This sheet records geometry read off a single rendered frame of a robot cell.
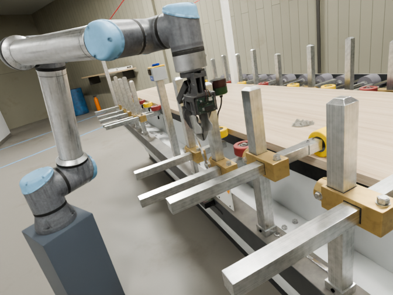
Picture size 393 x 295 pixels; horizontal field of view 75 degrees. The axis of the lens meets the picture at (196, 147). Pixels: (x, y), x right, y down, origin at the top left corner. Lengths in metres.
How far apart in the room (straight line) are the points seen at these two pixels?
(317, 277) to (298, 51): 4.38
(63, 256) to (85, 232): 0.14
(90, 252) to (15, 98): 9.14
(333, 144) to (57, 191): 1.19
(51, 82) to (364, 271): 1.27
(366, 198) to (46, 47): 0.87
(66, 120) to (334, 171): 1.10
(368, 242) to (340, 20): 4.10
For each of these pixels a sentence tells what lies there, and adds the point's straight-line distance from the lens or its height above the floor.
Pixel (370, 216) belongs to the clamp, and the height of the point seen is 0.95.
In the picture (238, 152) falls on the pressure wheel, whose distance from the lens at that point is 0.94.
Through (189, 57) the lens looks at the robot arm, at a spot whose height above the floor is 1.24.
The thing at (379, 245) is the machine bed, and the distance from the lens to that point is 0.89.
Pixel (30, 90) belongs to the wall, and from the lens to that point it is 10.55.
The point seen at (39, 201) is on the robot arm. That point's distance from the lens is 1.38.
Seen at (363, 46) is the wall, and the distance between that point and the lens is 4.73.
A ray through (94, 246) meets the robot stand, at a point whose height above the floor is 0.43.
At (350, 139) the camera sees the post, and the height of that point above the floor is 1.07.
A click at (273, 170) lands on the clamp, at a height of 0.95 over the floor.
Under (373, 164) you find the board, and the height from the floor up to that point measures 0.90.
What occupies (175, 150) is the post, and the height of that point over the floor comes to 0.77.
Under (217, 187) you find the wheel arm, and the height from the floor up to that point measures 0.95.
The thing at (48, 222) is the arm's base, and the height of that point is 0.65.
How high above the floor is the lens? 1.26
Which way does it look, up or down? 21 degrees down
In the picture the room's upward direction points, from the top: 12 degrees counter-clockwise
